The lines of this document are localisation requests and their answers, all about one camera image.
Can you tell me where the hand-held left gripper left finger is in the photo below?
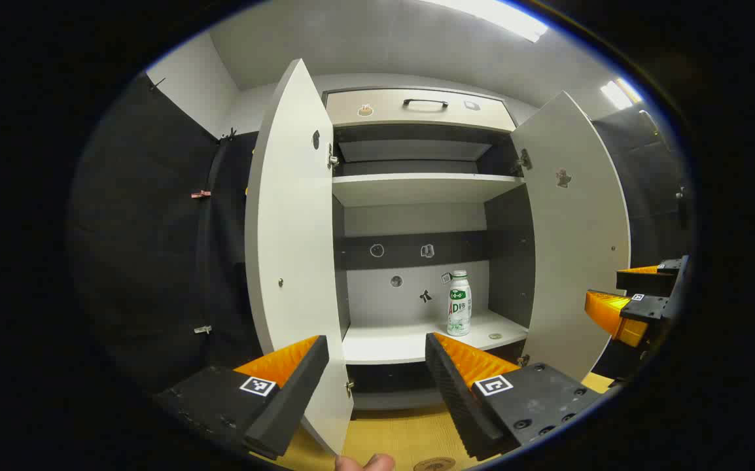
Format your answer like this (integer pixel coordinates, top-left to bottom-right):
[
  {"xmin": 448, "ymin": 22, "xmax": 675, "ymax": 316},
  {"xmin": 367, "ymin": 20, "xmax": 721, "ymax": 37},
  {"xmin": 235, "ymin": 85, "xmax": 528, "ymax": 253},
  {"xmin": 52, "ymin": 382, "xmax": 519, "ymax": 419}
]
[{"xmin": 155, "ymin": 335, "xmax": 330, "ymax": 461}]

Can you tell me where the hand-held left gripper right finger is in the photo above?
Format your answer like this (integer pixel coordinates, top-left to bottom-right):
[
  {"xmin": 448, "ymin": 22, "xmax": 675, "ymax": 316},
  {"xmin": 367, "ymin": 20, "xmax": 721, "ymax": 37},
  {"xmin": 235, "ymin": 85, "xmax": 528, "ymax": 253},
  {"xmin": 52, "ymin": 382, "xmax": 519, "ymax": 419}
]
[{"xmin": 425, "ymin": 332, "xmax": 604, "ymax": 462}]

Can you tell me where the pale cabinet door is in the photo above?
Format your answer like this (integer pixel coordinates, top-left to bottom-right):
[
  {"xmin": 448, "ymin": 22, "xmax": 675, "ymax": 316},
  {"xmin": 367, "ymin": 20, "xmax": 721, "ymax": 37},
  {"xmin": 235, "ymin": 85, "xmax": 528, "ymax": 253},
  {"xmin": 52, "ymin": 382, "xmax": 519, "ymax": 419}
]
[
  {"xmin": 245, "ymin": 59, "xmax": 354, "ymax": 455},
  {"xmin": 510, "ymin": 90, "xmax": 631, "ymax": 381}
]

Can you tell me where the white bottle with green label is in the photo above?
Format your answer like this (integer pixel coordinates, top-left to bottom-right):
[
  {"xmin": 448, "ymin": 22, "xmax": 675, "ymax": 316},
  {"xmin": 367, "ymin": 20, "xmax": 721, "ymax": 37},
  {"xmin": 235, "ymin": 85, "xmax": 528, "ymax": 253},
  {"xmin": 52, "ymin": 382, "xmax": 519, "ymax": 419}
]
[{"xmin": 446, "ymin": 270, "xmax": 473, "ymax": 337}]

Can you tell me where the ceiling light panel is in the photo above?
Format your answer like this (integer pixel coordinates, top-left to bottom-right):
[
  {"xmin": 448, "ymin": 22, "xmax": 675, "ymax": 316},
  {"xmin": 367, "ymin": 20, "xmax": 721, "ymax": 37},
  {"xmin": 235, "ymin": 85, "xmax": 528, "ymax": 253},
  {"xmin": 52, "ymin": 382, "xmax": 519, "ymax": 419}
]
[
  {"xmin": 600, "ymin": 77, "xmax": 643, "ymax": 111},
  {"xmin": 430, "ymin": 0, "xmax": 548, "ymax": 43}
]

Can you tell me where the black backdrop cloth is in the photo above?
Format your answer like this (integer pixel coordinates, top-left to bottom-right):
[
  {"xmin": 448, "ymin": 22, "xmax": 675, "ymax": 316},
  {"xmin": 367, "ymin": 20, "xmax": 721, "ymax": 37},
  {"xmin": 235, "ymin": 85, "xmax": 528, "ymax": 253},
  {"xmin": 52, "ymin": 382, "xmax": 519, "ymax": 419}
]
[{"xmin": 67, "ymin": 72, "xmax": 695, "ymax": 393}]

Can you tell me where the cabinet drawer with black handle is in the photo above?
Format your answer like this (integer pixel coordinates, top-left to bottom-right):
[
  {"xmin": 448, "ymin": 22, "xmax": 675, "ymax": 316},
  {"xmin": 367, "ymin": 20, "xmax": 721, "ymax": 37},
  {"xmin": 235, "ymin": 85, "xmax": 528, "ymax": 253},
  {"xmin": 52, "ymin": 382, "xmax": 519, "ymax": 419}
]
[{"xmin": 324, "ymin": 88, "xmax": 517, "ymax": 131}]

